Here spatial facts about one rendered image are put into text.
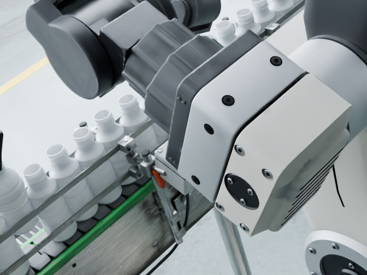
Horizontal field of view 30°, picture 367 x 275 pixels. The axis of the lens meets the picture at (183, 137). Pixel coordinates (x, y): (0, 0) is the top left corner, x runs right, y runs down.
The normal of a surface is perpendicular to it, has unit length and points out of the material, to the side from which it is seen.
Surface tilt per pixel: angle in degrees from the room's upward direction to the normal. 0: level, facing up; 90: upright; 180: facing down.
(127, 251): 90
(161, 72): 52
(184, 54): 32
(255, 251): 0
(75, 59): 89
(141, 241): 90
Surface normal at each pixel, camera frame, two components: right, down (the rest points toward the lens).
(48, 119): -0.26, -0.77
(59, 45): -0.69, 0.55
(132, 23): 0.13, -0.55
